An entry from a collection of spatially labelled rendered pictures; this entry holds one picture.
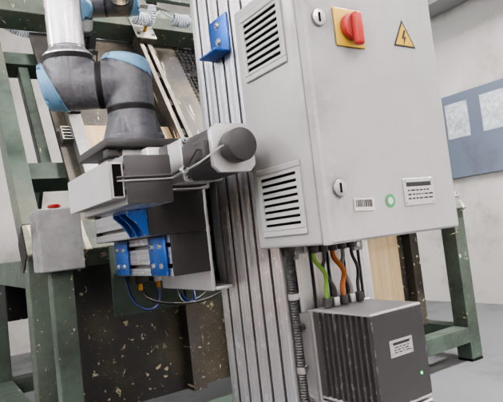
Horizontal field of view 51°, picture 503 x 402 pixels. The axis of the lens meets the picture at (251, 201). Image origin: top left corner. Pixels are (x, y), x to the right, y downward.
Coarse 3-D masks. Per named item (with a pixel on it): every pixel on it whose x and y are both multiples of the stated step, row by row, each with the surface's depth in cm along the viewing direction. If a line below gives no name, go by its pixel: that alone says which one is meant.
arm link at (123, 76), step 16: (96, 64) 125; (112, 64) 125; (128, 64) 125; (144, 64) 127; (96, 80) 123; (112, 80) 124; (128, 80) 124; (144, 80) 127; (112, 96) 125; (128, 96) 124; (144, 96) 126
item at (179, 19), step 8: (152, 0) 247; (160, 0) 249; (168, 0) 251; (176, 0) 254; (136, 16) 247; (144, 16) 244; (152, 16) 246; (168, 16) 253; (176, 16) 253; (184, 16) 255; (144, 24) 245; (176, 24) 254; (184, 24) 261
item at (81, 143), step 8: (64, 112) 211; (72, 120) 205; (80, 120) 207; (72, 128) 203; (80, 128) 204; (80, 136) 202; (80, 144) 199; (88, 144) 201; (80, 152) 197; (80, 168) 197; (88, 168) 193
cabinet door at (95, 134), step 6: (90, 126) 210; (96, 126) 212; (102, 126) 213; (90, 132) 208; (96, 132) 209; (102, 132) 211; (168, 132) 227; (90, 138) 206; (96, 138) 208; (102, 138) 209; (168, 138) 225; (90, 144) 204
